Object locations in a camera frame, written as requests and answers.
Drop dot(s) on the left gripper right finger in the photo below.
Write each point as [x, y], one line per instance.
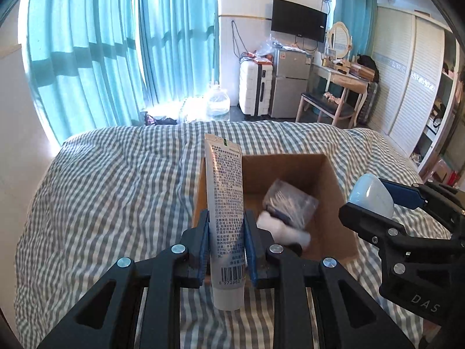
[317, 304]

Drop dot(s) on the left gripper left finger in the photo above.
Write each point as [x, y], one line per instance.
[137, 303]

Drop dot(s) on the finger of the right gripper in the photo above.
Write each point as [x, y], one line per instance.
[440, 201]
[374, 225]

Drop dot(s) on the white round bottle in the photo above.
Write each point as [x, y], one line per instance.
[283, 234]

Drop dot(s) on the white earbuds case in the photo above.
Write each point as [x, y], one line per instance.
[371, 194]

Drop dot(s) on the clear bag of floss picks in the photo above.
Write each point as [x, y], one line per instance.
[289, 204]

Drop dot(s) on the white toothpaste tube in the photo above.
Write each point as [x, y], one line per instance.
[225, 203]

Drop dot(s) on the cardboard box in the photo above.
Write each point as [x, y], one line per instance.
[311, 173]

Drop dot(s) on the checkered bed quilt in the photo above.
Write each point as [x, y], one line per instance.
[130, 191]

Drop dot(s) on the wooden chair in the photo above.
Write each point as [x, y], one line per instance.
[335, 108]

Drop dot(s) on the white dressing table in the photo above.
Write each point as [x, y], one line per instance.
[350, 83]

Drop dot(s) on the white louvered wardrobe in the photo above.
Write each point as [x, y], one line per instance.
[418, 59]

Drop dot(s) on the clear plastic bag on floor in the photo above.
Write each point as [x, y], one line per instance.
[217, 100]

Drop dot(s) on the oval vanity mirror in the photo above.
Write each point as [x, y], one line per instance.
[338, 41]

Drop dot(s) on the silver small refrigerator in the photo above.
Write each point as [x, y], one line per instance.
[291, 69]

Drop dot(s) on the white suitcase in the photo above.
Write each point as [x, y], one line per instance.
[255, 80]

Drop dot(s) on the teal corner curtain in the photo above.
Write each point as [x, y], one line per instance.
[359, 16]

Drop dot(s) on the teal window curtain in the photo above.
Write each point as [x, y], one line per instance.
[93, 64]

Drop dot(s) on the black wall television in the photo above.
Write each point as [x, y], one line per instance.
[298, 20]

